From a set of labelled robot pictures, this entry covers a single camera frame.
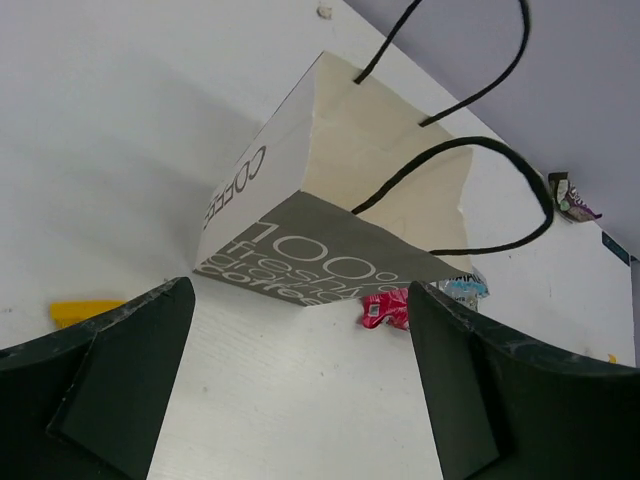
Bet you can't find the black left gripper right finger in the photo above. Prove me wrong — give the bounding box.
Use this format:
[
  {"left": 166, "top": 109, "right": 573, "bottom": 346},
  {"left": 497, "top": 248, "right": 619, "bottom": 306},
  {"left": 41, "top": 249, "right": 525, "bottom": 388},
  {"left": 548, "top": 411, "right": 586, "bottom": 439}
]
[{"left": 408, "top": 282, "right": 639, "bottom": 479}]

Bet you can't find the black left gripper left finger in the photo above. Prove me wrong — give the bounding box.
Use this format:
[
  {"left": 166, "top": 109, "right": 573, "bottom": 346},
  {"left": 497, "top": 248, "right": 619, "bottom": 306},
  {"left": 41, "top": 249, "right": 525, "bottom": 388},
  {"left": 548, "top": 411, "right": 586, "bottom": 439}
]
[{"left": 1, "top": 277, "right": 195, "bottom": 479}]

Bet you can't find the light blue Himalaya snack pouch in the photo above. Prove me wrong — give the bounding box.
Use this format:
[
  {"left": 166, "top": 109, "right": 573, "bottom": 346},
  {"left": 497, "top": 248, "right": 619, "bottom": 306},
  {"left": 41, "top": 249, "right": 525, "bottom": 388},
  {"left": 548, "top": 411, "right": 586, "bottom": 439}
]
[{"left": 436, "top": 268, "right": 490, "bottom": 311}]

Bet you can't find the red snack packet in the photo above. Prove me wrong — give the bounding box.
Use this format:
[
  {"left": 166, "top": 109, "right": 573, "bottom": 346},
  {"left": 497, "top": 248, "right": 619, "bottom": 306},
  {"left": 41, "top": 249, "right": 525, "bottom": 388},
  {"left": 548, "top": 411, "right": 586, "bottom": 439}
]
[{"left": 360, "top": 288, "right": 409, "bottom": 331}]

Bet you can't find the grey white paper coffee bag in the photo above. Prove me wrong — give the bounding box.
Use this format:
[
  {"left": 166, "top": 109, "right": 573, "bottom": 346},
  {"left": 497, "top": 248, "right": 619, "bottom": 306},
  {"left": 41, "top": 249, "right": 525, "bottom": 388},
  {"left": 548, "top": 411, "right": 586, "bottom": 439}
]
[{"left": 188, "top": 0, "right": 560, "bottom": 309}]

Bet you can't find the blue corner label right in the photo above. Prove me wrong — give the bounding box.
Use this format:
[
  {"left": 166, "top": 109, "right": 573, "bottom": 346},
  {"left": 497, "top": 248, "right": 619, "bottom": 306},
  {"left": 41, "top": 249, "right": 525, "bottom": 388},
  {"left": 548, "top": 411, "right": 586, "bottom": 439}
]
[{"left": 601, "top": 231, "right": 631, "bottom": 266}]

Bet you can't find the purple brown snack wrapper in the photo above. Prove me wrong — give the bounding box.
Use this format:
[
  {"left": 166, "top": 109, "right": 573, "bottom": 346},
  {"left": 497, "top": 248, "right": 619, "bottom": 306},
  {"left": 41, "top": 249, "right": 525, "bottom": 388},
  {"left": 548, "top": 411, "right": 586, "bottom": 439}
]
[{"left": 547, "top": 171, "right": 602, "bottom": 223}]

